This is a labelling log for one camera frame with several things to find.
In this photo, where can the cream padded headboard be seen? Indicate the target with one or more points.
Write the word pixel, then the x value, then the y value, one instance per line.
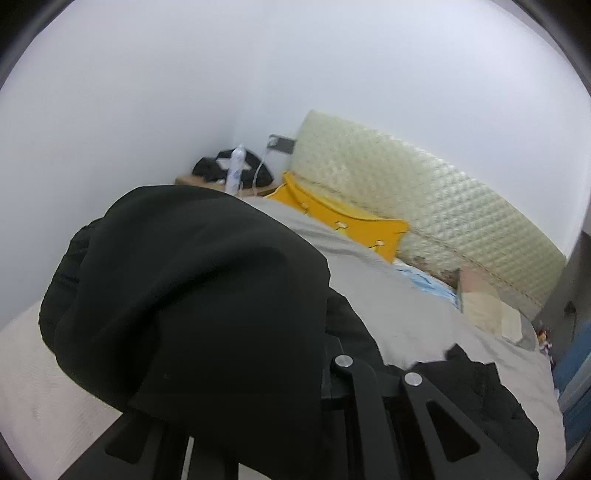
pixel 415 194

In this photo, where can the yellow pillow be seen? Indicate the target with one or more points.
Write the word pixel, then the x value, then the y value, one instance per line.
pixel 341 214

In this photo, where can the grey cabinet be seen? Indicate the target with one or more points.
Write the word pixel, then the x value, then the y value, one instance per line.
pixel 575 277

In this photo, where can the beige pillow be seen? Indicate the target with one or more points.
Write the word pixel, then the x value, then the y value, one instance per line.
pixel 485 307

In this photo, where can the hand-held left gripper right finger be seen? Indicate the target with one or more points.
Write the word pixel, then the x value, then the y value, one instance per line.
pixel 367 415

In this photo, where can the black and white bag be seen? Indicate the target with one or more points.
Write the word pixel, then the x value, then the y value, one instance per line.
pixel 210 167

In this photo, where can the blue patterned cloth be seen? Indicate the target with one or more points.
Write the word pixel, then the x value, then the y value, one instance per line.
pixel 429 284

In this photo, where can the wooden nightstand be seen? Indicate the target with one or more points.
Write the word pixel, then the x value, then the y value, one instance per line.
pixel 191 180

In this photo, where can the white spray bottle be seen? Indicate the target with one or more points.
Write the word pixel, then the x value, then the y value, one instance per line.
pixel 234 173

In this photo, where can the grey wall socket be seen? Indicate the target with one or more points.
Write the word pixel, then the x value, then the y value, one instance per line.
pixel 282 144

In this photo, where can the black garment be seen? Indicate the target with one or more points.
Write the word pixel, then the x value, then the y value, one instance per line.
pixel 194 295

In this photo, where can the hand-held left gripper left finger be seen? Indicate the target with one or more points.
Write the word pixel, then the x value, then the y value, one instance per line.
pixel 138 450

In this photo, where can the blue container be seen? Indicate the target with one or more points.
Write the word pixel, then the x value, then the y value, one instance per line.
pixel 572 369

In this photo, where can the bed with grey sheet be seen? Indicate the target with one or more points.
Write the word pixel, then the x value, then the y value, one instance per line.
pixel 392 314

